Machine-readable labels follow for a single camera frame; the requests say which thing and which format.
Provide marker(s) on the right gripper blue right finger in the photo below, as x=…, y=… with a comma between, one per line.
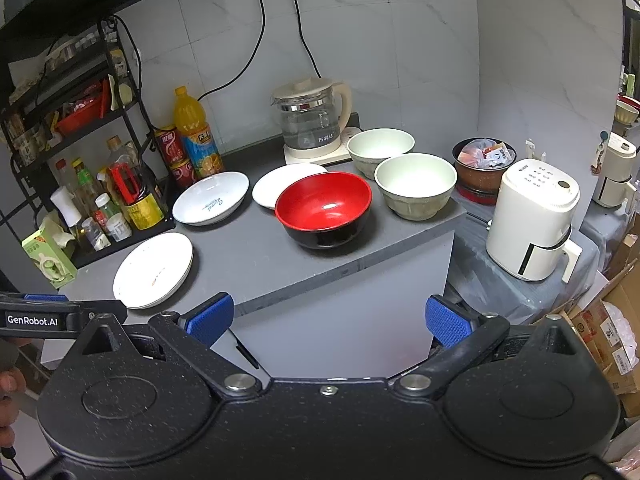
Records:
x=460, y=326

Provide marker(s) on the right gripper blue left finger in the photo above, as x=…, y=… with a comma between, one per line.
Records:
x=201, y=326

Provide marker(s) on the white plate Sweet print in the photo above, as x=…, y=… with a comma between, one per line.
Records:
x=211, y=200

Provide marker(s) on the white ceramic bowl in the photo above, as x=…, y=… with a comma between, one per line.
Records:
x=371, y=147
x=416, y=186

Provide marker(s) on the white plate Bakery print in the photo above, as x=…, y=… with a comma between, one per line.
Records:
x=269, y=187

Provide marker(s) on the red and black bowl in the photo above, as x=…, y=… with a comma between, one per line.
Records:
x=325, y=211

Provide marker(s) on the person's left hand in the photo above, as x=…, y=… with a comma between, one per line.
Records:
x=12, y=381

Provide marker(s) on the green cardboard box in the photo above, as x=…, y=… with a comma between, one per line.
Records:
x=46, y=249

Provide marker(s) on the white plate leaf pattern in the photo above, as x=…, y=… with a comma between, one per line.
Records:
x=153, y=271

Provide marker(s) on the small clear spice jar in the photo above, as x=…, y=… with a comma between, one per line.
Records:
x=95, y=235

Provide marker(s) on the white air fryer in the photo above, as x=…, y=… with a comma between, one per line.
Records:
x=532, y=223

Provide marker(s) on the white cap seasoning jar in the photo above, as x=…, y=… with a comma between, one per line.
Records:
x=112, y=219

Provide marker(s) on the cardboard boxes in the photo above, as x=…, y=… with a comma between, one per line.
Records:
x=607, y=319

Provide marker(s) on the soy sauce bottle yellow label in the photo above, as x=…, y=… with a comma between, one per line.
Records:
x=131, y=186

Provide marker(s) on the brown pot with packets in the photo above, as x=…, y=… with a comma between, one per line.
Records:
x=480, y=165

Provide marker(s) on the red drink can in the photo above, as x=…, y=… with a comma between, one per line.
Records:
x=174, y=154

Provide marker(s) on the cream kettle base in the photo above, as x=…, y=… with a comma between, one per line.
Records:
x=326, y=155

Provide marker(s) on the orange juice bottle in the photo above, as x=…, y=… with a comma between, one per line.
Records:
x=197, y=137

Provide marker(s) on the white blender appliance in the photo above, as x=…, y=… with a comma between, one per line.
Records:
x=615, y=185

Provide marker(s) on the glass electric kettle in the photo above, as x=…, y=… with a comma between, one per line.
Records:
x=312, y=112

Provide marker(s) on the black wire shelf rack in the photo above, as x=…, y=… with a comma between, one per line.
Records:
x=121, y=98

